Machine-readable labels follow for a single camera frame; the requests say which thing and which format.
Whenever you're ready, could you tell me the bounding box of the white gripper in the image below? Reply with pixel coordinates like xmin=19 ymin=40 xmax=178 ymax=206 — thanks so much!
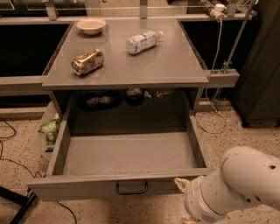
xmin=173 ymin=176 xmax=226 ymax=224

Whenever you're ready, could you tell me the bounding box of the grey top drawer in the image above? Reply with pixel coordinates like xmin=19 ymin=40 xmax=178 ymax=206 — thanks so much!
xmin=26 ymin=92 xmax=230 ymax=203

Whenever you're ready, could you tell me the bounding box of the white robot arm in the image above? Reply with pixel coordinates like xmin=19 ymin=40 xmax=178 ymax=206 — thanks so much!
xmin=174 ymin=146 xmax=280 ymax=224

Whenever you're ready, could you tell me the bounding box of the grey cabinet counter top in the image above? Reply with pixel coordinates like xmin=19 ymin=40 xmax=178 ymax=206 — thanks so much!
xmin=43 ymin=18 xmax=208 ymax=90

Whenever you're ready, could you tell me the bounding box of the dark cabinet at right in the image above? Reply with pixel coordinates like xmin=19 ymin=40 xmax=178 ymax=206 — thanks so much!
xmin=231 ymin=0 xmax=280 ymax=128

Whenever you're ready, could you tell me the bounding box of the green snack bag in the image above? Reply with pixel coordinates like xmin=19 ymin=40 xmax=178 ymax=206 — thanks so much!
xmin=38 ymin=119 xmax=60 ymax=145

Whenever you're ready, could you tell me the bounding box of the clear plastic water bottle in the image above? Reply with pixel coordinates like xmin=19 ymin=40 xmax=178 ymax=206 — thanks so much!
xmin=126 ymin=31 xmax=164 ymax=55

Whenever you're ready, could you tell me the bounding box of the clear plastic bin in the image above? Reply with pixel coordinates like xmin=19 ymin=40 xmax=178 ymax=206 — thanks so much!
xmin=33 ymin=102 xmax=61 ymax=160

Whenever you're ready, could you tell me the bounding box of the crushed gold soda can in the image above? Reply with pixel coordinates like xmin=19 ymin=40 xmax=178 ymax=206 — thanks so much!
xmin=71 ymin=48 xmax=104 ymax=76

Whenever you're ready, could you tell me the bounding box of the black stand leg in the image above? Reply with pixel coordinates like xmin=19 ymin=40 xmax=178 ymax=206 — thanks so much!
xmin=0 ymin=186 xmax=37 ymax=224

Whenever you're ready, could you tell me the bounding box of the beige ceramic bowl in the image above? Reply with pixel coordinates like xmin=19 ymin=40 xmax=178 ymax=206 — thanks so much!
xmin=76 ymin=18 xmax=106 ymax=35

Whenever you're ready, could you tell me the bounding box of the metal diagonal rod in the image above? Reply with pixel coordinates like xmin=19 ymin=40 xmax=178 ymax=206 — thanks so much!
xmin=212 ymin=0 xmax=257 ymax=103

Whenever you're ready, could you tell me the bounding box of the black drawer handle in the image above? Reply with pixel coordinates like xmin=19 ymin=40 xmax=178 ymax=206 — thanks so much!
xmin=115 ymin=182 xmax=148 ymax=195

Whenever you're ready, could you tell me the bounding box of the white power cable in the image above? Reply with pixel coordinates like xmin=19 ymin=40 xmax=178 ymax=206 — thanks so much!
xmin=194 ymin=17 xmax=229 ymax=136

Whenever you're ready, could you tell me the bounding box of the black floor cable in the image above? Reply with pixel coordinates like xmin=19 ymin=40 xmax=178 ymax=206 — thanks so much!
xmin=0 ymin=116 xmax=79 ymax=224

